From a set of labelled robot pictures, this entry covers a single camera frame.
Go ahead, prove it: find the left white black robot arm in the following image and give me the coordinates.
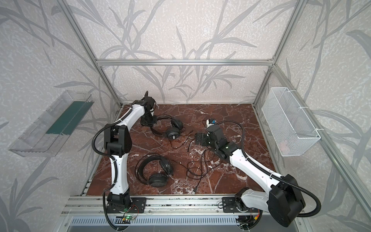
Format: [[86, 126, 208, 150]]
[[104, 96, 156, 210]]

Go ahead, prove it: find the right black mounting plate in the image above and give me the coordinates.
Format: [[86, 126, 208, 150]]
[[221, 197, 260, 214]]

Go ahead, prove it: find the black mounting plate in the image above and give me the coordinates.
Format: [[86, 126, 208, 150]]
[[221, 197, 260, 214], [106, 197, 147, 214]]

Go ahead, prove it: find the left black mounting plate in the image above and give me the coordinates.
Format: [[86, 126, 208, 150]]
[[106, 197, 147, 214]]

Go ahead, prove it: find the white wire mesh basket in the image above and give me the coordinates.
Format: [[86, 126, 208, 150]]
[[262, 87, 321, 157]]

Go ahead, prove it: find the clear plastic wall bin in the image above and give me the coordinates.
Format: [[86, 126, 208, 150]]
[[8, 90, 94, 158]]

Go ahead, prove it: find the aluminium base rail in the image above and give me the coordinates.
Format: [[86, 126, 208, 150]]
[[60, 195, 305, 217]]

